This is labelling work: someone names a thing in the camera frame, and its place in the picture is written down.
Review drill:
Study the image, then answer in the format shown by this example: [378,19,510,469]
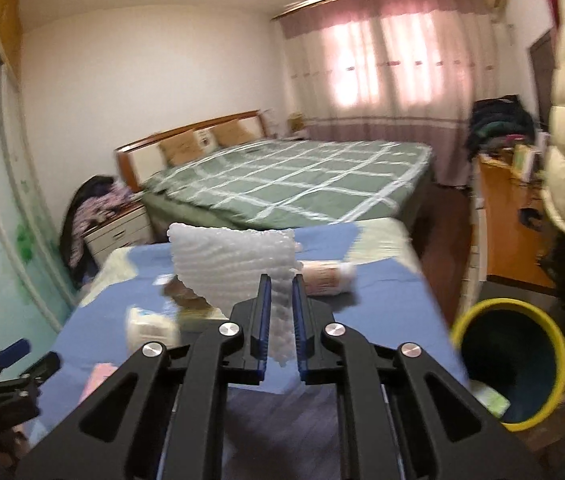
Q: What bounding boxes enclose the black television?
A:
[527,30,555,130]

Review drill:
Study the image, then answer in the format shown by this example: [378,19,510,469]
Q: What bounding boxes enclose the yellow rimmed trash bin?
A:
[450,298,565,432]

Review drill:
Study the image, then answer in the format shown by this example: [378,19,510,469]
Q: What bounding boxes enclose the green plastic bag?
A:
[469,380,511,419]

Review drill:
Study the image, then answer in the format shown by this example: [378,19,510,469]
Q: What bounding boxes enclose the dark clothes pile on sideboard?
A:
[465,94,536,162]

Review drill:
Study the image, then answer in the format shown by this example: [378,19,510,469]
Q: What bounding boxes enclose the right brown pillow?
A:
[211,119,260,148]

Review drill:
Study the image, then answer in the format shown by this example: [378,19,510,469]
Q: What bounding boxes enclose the blue patterned table cloth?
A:
[17,222,468,479]

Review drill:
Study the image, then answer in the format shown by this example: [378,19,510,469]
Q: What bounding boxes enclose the left brown pillow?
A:
[159,129,205,167]

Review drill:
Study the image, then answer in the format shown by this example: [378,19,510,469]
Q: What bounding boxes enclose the pink strawberry milk carton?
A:
[80,363,118,403]

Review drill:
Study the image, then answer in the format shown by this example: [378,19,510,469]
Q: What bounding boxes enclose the white bedside nightstand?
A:
[84,203,154,268]

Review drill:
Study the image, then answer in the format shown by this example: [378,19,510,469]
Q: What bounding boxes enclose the bed with green quilt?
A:
[115,110,433,230]

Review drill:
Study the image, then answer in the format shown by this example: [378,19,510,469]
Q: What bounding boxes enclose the framed picture on sideboard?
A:
[511,144,541,184]

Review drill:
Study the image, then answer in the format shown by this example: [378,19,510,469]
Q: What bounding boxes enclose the brown pillow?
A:
[159,129,205,167]
[211,119,260,148]

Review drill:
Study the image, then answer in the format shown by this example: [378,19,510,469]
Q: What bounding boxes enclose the floral tissue box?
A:
[176,307,228,333]

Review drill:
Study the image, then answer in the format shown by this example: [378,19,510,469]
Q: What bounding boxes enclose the tissue box on far nightstand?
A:
[288,113,305,133]

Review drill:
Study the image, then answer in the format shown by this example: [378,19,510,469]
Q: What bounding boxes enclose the white instant noodle cup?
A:
[125,307,180,354]

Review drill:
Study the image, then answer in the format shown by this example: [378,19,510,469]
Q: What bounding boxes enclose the clothes pile on nightstand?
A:
[59,176,134,288]

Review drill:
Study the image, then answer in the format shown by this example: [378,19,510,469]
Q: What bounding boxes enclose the sliding wardrobe door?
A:
[0,56,76,363]

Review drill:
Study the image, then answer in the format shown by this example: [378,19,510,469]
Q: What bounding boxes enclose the white foam net wrap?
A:
[168,222,301,365]

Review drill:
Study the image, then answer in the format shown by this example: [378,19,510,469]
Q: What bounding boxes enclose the wooden sideboard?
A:
[471,155,555,296]

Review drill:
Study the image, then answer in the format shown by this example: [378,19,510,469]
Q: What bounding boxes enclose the pink white curtains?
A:
[278,0,499,188]

